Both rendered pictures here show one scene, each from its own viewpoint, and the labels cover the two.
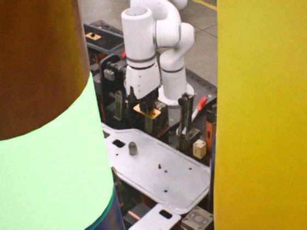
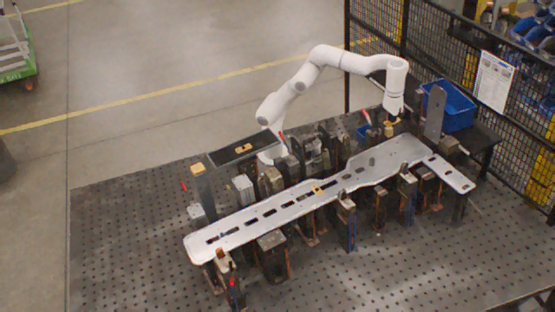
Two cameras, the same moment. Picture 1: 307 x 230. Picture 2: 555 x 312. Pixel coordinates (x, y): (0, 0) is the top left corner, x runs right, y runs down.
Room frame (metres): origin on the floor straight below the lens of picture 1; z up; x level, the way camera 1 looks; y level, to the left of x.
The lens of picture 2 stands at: (0.85, 1.98, 2.84)
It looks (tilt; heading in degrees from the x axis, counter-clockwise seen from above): 43 degrees down; 291
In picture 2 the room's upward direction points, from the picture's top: 7 degrees counter-clockwise
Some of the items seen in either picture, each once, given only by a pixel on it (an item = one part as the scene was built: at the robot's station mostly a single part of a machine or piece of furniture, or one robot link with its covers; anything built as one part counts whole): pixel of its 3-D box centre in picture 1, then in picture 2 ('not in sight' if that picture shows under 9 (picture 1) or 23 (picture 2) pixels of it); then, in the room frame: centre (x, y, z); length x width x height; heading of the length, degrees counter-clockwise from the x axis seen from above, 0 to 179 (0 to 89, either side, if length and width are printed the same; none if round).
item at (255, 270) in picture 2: not in sight; (247, 245); (1.60, 0.62, 0.84); 0.17 x 0.06 x 0.29; 135
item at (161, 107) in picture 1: (160, 141); (343, 162); (1.23, -0.02, 0.88); 0.11 x 0.09 x 0.37; 135
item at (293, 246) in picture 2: not in sight; (284, 227); (1.45, 0.47, 0.84); 0.13 x 0.11 x 0.29; 135
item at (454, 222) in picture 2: not in sight; (460, 207); (0.60, 0.16, 0.84); 0.11 x 0.06 x 0.29; 135
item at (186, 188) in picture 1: (71, 116); (314, 193); (1.31, 0.34, 1.00); 1.38 x 0.22 x 0.02; 45
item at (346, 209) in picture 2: not in sight; (346, 224); (1.14, 0.41, 0.87); 0.12 x 0.09 x 0.35; 135
